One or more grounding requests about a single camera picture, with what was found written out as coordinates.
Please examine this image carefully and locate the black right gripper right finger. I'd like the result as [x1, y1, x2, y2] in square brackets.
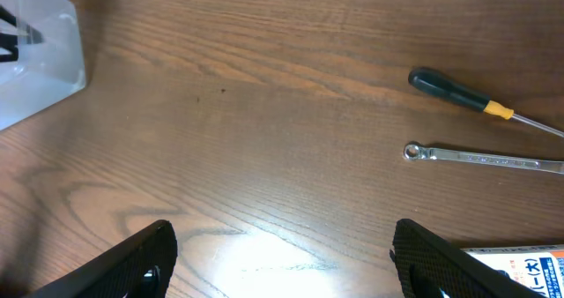
[390, 219, 539, 298]

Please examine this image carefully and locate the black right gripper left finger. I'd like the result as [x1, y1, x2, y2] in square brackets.
[26, 220, 178, 298]

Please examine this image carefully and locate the blue white product box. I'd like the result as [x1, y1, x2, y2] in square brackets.
[464, 245, 563, 298]

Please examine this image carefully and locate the silver ring wrench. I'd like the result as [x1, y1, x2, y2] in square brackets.
[403, 144, 563, 175]

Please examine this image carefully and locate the black yellow screwdriver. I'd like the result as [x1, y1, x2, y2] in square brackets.
[408, 67, 563, 138]

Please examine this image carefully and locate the clear plastic container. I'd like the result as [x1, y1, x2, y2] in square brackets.
[1, 0, 86, 130]

